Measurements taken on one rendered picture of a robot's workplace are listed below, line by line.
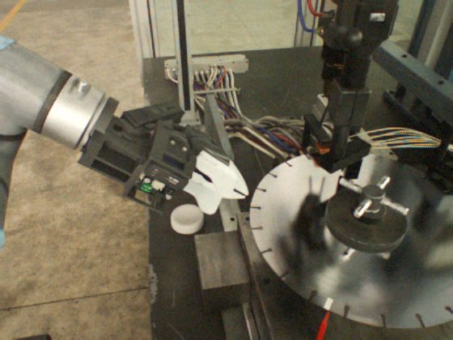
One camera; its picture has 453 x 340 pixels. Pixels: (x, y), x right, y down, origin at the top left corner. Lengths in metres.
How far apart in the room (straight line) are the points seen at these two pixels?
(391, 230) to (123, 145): 0.37
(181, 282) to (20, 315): 1.09
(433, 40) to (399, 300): 0.82
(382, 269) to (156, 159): 0.31
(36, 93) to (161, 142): 0.13
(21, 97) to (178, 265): 0.45
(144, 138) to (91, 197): 1.65
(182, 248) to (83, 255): 1.08
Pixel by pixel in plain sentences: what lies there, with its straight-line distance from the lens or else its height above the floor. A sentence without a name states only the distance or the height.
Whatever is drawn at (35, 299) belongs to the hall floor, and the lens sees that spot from 1.76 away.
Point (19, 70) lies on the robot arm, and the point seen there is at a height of 1.19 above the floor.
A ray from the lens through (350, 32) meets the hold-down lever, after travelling 0.41.
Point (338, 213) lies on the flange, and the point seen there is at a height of 0.96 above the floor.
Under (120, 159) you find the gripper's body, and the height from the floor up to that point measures 1.10.
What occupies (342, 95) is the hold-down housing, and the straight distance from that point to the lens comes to 0.50.
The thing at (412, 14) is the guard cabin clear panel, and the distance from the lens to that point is 1.95.
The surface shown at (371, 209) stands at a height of 0.98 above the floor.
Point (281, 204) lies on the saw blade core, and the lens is 0.57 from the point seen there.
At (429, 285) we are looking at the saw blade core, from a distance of 0.54.
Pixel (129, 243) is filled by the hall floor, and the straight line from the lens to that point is 1.81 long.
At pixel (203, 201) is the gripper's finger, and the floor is 1.02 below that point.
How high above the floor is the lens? 1.35
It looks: 39 degrees down
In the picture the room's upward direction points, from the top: straight up
